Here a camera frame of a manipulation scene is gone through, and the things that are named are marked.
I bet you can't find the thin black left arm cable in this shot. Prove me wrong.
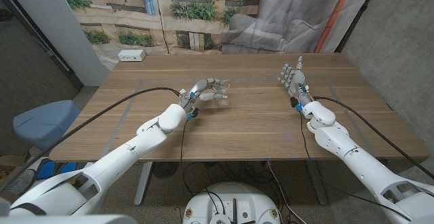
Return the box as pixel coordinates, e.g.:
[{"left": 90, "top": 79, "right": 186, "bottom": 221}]
[{"left": 178, "top": 115, "right": 191, "bottom": 164}]

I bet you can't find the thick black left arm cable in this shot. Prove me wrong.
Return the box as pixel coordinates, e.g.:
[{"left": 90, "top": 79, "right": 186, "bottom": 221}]
[{"left": 0, "top": 86, "right": 181, "bottom": 195}]

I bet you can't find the blue black floor object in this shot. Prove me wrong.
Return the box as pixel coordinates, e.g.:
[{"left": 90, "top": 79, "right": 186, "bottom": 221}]
[{"left": 35, "top": 160, "right": 79, "bottom": 181}]

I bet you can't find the blue grey chair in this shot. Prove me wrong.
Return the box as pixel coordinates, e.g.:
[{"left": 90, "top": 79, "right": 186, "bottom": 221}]
[{"left": 12, "top": 100, "right": 81, "bottom": 152}]

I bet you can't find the white floor cable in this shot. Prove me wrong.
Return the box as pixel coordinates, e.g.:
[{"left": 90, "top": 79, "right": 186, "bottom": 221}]
[{"left": 267, "top": 161, "right": 308, "bottom": 224}]

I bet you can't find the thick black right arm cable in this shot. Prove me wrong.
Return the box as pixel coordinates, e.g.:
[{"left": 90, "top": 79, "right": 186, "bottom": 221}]
[{"left": 312, "top": 96, "right": 434, "bottom": 180}]

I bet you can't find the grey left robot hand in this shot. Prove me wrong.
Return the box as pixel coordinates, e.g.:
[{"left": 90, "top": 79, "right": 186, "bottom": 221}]
[{"left": 178, "top": 77, "right": 231, "bottom": 111}]

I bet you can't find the printed fabric backdrop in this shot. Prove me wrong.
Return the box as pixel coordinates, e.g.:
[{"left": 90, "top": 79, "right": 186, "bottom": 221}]
[{"left": 56, "top": 0, "right": 379, "bottom": 71}]

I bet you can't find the white pillar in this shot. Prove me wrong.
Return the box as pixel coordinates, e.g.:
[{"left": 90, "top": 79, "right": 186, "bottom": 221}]
[{"left": 1, "top": 0, "right": 111, "bottom": 88}]

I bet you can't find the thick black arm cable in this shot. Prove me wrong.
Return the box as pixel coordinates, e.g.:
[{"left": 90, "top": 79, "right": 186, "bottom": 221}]
[
  {"left": 312, "top": 96, "right": 434, "bottom": 180},
  {"left": 0, "top": 86, "right": 181, "bottom": 195}
]

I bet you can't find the black floor cable loop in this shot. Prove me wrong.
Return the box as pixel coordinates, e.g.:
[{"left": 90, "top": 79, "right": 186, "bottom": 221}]
[{"left": 182, "top": 162, "right": 213, "bottom": 198}]

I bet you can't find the white power strip box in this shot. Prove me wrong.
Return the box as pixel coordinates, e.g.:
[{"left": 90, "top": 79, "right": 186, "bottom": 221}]
[{"left": 117, "top": 49, "right": 146, "bottom": 62}]

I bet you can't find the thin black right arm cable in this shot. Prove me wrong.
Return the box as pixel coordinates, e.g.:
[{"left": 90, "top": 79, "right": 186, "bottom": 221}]
[{"left": 299, "top": 108, "right": 413, "bottom": 222}]

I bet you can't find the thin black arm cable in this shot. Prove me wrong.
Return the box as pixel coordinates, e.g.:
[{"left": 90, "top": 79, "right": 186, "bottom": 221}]
[
  {"left": 299, "top": 108, "right": 413, "bottom": 222},
  {"left": 178, "top": 115, "right": 191, "bottom": 164}
]

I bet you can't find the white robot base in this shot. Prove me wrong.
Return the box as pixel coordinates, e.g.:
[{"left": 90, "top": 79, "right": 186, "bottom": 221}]
[{"left": 182, "top": 182, "right": 281, "bottom": 224}]

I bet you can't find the black round mesh disc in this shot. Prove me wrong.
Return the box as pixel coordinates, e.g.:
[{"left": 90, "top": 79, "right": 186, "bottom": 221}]
[{"left": 152, "top": 162, "right": 180, "bottom": 179}]

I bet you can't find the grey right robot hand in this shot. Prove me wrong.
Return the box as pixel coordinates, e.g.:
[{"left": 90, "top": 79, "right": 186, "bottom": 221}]
[{"left": 277, "top": 55, "right": 313, "bottom": 107}]

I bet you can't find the grey metal table leg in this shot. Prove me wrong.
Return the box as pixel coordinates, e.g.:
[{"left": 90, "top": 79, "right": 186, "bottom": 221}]
[
  {"left": 134, "top": 162, "right": 153, "bottom": 207},
  {"left": 307, "top": 159, "right": 328, "bottom": 206}
]

